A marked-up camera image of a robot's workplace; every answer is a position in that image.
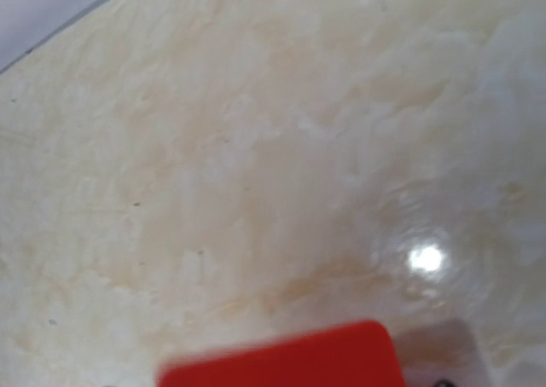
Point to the red cube adapter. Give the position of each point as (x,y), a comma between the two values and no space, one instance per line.
(357,354)

